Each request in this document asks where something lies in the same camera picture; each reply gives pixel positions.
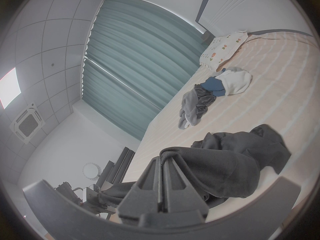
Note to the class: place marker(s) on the bed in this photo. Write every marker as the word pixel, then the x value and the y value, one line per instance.
pixel 250 121

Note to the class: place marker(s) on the black chest of drawers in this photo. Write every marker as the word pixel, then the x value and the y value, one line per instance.
pixel 123 161

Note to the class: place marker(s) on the ceiling light panel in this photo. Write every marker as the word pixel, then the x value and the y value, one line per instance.
pixel 8 89

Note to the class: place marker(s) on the blue-green curtain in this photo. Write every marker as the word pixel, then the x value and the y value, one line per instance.
pixel 150 46
pixel 120 104

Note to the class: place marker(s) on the pile of clothes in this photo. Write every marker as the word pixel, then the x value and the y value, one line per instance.
pixel 197 101

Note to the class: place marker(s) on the ceiling air conditioner vent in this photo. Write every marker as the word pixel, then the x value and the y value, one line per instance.
pixel 28 122

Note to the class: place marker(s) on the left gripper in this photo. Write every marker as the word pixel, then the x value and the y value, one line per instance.
pixel 91 197

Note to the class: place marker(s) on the grey bedside table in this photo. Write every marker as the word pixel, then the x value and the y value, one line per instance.
pixel 207 37

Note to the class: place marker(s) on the round white fixture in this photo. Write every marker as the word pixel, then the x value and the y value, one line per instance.
pixel 91 171

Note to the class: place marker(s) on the black T-shirt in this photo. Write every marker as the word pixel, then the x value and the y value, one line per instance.
pixel 212 164

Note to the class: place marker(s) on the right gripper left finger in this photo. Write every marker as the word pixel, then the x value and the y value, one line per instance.
pixel 146 191

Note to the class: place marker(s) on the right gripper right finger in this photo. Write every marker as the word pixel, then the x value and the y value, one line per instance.
pixel 178 191

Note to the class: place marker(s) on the white printed pillow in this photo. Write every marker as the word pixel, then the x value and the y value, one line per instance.
pixel 222 49

